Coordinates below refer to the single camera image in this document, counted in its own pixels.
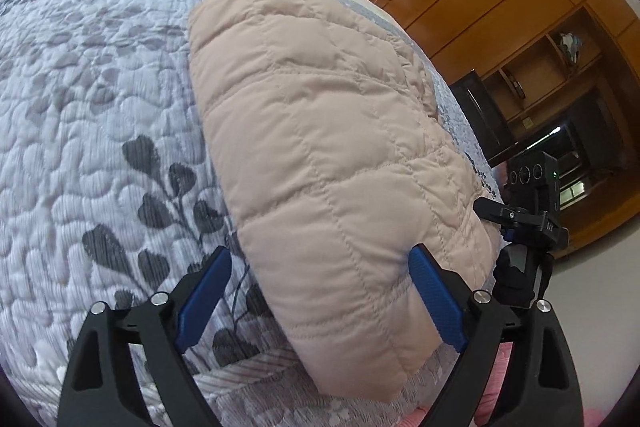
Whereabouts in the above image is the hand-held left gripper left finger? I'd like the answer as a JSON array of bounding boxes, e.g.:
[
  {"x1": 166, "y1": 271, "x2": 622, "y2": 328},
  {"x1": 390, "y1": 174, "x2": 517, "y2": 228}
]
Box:
[{"x1": 56, "y1": 246, "x2": 233, "y2": 427}]

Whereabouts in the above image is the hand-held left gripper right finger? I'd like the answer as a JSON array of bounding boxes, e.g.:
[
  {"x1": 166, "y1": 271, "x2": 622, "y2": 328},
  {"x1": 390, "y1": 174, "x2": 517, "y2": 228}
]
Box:
[{"x1": 407, "y1": 243, "x2": 586, "y2": 427}]

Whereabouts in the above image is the pink quilted jacket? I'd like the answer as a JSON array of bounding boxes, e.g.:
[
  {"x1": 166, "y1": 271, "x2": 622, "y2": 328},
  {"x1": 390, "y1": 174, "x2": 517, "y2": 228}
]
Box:
[{"x1": 187, "y1": 0, "x2": 503, "y2": 400}]

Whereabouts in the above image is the pink checked cloth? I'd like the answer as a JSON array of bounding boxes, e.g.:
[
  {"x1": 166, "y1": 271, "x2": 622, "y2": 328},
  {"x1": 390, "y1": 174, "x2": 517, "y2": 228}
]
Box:
[{"x1": 400, "y1": 341, "x2": 640, "y2": 427}]

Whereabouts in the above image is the black television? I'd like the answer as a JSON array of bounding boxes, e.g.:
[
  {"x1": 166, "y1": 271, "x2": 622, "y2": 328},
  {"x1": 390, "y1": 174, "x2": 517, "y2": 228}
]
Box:
[{"x1": 449, "y1": 69, "x2": 517, "y2": 166}]

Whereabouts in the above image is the white teal ornament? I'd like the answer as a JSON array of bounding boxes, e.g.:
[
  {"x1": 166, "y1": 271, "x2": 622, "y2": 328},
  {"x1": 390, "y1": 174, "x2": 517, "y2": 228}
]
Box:
[{"x1": 556, "y1": 32, "x2": 584, "y2": 64}]

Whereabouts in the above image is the large wooden wardrobe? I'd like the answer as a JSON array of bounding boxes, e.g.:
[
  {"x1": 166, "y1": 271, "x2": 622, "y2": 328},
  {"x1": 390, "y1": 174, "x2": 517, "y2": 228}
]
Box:
[{"x1": 385, "y1": 0, "x2": 640, "y2": 260}]

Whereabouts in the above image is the grey leaf-patterned bed quilt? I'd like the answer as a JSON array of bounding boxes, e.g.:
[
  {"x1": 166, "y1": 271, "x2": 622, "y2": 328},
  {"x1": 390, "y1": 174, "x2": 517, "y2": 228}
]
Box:
[{"x1": 0, "y1": 0, "x2": 506, "y2": 427}]

